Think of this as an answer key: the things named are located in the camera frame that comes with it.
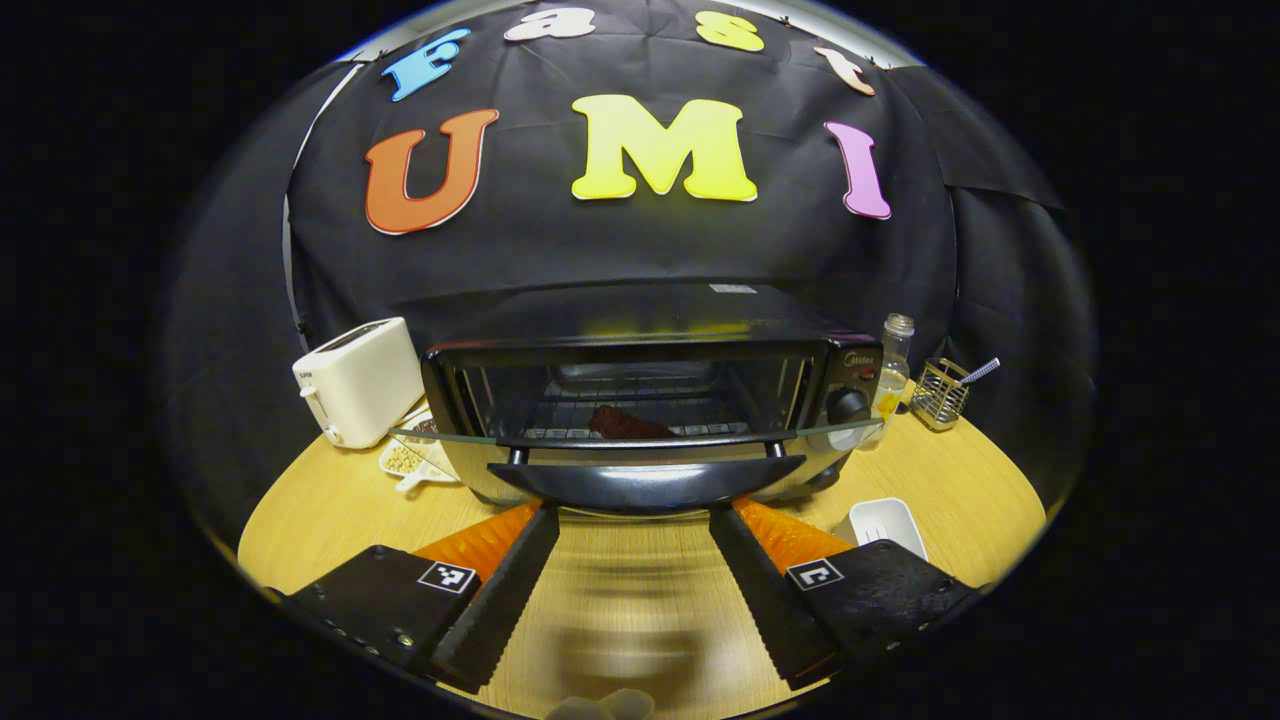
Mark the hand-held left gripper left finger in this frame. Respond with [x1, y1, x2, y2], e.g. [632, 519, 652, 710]
[285, 503, 561, 696]

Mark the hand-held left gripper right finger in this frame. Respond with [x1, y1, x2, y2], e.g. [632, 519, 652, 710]
[708, 497, 986, 691]

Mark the black electric oven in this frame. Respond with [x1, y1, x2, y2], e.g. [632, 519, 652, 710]
[390, 283, 886, 518]

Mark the brown meat slice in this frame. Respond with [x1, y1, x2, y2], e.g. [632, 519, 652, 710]
[588, 405, 676, 441]

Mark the white rectangular dish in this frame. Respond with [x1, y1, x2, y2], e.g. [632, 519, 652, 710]
[835, 497, 929, 561]

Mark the white plate with beans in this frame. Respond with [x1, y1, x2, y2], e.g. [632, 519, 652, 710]
[378, 405, 461, 493]

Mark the white toaster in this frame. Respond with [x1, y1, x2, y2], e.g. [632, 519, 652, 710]
[292, 317, 426, 449]

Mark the clear glass bottle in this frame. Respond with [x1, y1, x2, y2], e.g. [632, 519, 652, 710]
[860, 313, 916, 451]

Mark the wire mesh utensil holder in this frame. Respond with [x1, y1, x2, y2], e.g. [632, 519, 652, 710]
[912, 358, 971, 433]

